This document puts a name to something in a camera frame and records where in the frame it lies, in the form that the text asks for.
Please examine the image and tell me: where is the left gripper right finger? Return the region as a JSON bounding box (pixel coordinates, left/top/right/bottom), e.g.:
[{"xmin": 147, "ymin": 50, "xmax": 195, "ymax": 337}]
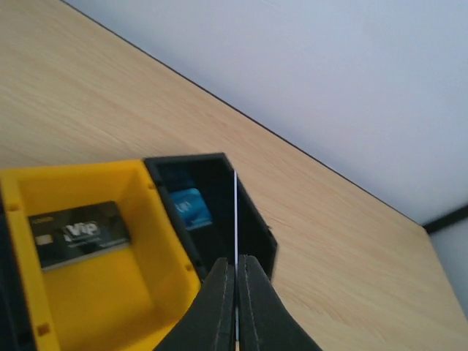
[{"xmin": 237, "ymin": 255, "xmax": 320, "ymax": 351}]

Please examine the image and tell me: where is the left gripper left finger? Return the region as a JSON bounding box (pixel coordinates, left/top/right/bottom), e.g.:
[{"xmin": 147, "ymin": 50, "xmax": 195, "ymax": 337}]
[{"xmin": 154, "ymin": 257, "xmax": 235, "ymax": 351}]

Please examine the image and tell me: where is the blue card in bin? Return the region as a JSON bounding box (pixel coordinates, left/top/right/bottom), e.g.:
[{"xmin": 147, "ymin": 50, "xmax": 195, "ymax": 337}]
[{"xmin": 170, "ymin": 188, "xmax": 213, "ymax": 230}]

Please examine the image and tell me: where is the black vip card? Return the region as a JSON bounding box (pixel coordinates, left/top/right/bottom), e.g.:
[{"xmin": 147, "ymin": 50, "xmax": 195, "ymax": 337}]
[{"xmin": 29, "ymin": 201, "xmax": 130, "ymax": 271}]

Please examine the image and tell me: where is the yellow bin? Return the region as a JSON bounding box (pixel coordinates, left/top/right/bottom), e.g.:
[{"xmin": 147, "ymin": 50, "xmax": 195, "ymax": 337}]
[{"xmin": 1, "ymin": 160, "xmax": 200, "ymax": 350}]

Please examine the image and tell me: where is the black bin right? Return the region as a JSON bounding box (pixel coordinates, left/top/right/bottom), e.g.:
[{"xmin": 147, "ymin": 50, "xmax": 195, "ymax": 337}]
[{"xmin": 143, "ymin": 153, "xmax": 278, "ymax": 280}]

